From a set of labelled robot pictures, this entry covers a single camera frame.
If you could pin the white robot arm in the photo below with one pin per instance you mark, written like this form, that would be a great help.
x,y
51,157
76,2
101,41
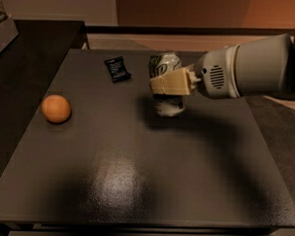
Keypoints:
x,y
263,67

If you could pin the black snack packet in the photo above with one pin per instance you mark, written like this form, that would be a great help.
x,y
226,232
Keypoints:
x,y
117,69

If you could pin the orange fruit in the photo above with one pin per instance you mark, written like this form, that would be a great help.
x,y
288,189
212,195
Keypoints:
x,y
56,109

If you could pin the white green 7up can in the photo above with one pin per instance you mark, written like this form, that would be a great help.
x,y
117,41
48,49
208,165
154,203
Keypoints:
x,y
168,84

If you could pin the grey box at left edge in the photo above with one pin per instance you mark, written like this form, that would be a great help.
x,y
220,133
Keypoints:
x,y
8,31

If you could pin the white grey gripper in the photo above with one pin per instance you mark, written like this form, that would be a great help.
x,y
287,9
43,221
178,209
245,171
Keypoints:
x,y
214,75

